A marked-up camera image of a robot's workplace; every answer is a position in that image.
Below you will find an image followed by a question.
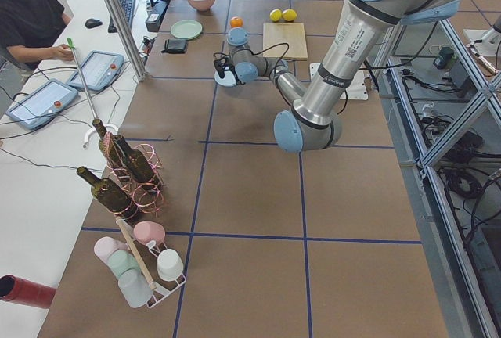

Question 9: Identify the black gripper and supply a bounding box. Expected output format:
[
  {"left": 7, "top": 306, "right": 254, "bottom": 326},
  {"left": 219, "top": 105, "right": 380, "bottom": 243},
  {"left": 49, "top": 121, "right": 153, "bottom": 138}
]
[{"left": 213, "top": 52, "right": 235, "bottom": 78}]

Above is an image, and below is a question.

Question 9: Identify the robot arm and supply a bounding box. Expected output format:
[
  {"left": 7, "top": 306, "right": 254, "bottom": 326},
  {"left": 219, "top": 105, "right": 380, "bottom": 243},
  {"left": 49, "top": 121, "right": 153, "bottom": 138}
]
[{"left": 214, "top": 0, "right": 460, "bottom": 153}]

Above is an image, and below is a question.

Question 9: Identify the light blue plate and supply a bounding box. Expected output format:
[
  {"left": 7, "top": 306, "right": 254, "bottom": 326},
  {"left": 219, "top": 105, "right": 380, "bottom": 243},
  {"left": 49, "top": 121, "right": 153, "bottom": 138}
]
[{"left": 214, "top": 70, "right": 237, "bottom": 88}]

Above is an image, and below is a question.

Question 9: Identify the green plate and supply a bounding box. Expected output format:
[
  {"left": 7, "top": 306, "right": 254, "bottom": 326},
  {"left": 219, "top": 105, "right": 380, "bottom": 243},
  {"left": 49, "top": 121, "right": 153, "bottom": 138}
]
[{"left": 170, "top": 20, "right": 203, "bottom": 40}]

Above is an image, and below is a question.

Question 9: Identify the orange mandarin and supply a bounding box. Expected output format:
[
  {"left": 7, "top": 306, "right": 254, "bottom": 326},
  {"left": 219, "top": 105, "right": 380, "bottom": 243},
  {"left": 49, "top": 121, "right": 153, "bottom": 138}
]
[{"left": 230, "top": 16, "right": 243, "bottom": 28}]

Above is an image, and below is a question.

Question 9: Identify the dark grey folded cloth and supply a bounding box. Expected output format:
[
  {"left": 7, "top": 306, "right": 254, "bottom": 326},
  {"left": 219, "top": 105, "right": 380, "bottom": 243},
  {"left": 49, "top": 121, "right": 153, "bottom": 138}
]
[{"left": 161, "top": 38, "right": 188, "bottom": 54}]

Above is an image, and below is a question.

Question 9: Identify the wooden cutting board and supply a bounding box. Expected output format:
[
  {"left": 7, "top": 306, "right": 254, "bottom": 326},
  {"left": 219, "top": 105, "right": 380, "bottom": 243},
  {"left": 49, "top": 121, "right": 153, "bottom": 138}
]
[{"left": 262, "top": 22, "right": 308, "bottom": 61}]

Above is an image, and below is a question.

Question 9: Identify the yellow lemon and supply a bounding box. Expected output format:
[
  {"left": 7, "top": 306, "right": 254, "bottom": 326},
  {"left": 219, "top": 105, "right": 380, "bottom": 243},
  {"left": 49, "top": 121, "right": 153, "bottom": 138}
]
[
  {"left": 269, "top": 9, "right": 283, "bottom": 23},
  {"left": 282, "top": 9, "right": 297, "bottom": 22}
]

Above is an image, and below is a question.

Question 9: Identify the black computer box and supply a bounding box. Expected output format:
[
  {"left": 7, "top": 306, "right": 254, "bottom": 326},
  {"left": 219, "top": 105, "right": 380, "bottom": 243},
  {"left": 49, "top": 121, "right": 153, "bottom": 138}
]
[{"left": 145, "top": 0, "right": 171, "bottom": 32}]

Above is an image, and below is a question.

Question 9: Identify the black keyboard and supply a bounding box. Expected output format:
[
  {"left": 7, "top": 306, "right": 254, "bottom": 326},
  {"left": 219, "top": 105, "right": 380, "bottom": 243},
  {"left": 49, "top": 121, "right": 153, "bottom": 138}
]
[{"left": 107, "top": 0, "right": 135, "bottom": 34}]

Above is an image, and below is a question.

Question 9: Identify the teach pendant tablet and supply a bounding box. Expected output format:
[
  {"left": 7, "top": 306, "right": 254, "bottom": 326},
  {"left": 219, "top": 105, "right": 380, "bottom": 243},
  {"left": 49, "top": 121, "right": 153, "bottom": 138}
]
[
  {"left": 6, "top": 79, "right": 78, "bottom": 130},
  {"left": 77, "top": 50, "right": 124, "bottom": 92}
]

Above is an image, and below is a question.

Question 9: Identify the dark wine bottle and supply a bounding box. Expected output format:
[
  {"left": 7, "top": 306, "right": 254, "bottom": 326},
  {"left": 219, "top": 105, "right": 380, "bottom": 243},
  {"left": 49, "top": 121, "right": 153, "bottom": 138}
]
[
  {"left": 114, "top": 135, "right": 161, "bottom": 191},
  {"left": 77, "top": 166, "right": 142, "bottom": 225},
  {"left": 92, "top": 118, "right": 123, "bottom": 169}
]

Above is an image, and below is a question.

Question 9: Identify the black computer mouse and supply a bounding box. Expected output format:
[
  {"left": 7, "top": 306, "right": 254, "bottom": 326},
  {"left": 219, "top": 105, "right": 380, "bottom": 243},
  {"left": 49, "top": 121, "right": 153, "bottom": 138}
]
[{"left": 85, "top": 18, "right": 103, "bottom": 29}]

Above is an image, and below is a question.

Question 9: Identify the person in black shirt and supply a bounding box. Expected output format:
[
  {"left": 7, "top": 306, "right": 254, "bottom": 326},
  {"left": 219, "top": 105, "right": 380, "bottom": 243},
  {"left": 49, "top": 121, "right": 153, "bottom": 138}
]
[{"left": 1, "top": 0, "right": 74, "bottom": 70}]

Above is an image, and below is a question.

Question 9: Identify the white cup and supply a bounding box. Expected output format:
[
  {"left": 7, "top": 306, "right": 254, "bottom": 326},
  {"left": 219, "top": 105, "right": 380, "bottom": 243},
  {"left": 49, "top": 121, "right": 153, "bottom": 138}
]
[{"left": 157, "top": 249, "right": 184, "bottom": 282}]

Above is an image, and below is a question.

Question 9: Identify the light pink cup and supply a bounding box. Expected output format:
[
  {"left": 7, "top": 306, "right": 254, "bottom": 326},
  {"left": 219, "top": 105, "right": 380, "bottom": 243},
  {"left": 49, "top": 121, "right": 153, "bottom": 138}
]
[{"left": 93, "top": 236, "right": 128, "bottom": 264}]

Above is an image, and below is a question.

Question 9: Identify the grey-green cup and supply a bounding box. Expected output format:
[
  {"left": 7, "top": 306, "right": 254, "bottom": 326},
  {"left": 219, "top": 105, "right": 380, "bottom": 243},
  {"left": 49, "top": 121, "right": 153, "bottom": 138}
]
[{"left": 106, "top": 250, "right": 139, "bottom": 279}]

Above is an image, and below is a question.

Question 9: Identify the pale blue cup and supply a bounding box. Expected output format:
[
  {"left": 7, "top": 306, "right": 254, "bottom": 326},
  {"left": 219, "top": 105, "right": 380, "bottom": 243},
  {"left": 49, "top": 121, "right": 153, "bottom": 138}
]
[{"left": 118, "top": 268, "right": 153, "bottom": 308}]

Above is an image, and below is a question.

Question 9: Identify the red bottle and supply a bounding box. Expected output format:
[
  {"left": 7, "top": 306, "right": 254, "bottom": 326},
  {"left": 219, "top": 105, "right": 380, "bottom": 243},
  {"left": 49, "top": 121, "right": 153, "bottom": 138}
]
[{"left": 1, "top": 275, "right": 56, "bottom": 309}]

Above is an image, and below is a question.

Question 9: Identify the aluminium frame post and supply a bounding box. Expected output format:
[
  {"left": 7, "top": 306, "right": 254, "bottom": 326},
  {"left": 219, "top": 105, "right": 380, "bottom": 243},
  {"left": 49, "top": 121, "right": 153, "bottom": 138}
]
[{"left": 104, "top": 0, "right": 147, "bottom": 81}]

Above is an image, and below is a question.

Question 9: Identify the copper wire bottle rack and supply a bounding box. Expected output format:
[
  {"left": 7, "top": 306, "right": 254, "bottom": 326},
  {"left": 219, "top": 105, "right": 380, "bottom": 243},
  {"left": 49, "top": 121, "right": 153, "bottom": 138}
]
[{"left": 99, "top": 131, "right": 164, "bottom": 218}]

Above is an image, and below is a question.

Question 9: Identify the white wire cup rack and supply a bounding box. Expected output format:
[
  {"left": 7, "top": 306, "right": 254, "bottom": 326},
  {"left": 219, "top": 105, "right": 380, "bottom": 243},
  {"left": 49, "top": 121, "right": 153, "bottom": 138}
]
[{"left": 116, "top": 219, "right": 186, "bottom": 309}]

